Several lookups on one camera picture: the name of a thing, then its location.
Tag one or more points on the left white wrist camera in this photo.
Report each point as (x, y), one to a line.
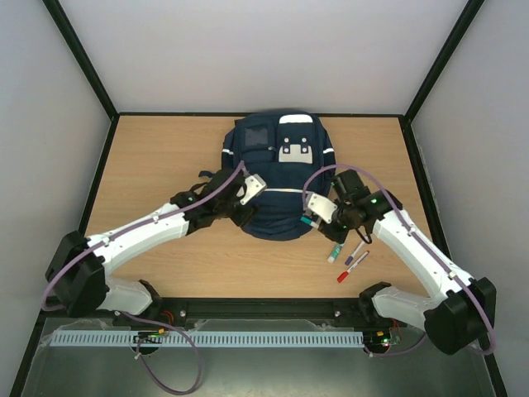
(253, 186)

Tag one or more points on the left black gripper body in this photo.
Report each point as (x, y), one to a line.
(240, 218)

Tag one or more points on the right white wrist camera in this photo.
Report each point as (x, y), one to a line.
(321, 206)

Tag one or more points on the black enclosure frame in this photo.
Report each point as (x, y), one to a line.
(425, 190)

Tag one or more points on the red capped white marker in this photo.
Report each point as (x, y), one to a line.
(354, 264)

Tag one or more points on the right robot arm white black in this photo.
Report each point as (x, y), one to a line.
(458, 309)

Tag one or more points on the teal capped white marker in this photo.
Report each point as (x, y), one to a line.
(309, 222)

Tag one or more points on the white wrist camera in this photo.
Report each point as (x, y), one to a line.
(253, 186)
(321, 206)

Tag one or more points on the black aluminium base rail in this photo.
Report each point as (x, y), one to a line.
(338, 312)

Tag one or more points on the white glue stick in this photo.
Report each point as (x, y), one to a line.
(334, 253)

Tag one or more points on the purple capped white marker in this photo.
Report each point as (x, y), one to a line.
(354, 253)

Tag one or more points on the light blue slotted cable duct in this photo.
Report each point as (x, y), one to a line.
(208, 339)

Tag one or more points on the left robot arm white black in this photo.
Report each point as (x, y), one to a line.
(81, 274)

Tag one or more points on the navy blue student backpack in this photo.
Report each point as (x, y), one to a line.
(284, 148)

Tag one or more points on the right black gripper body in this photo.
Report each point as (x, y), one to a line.
(331, 230)

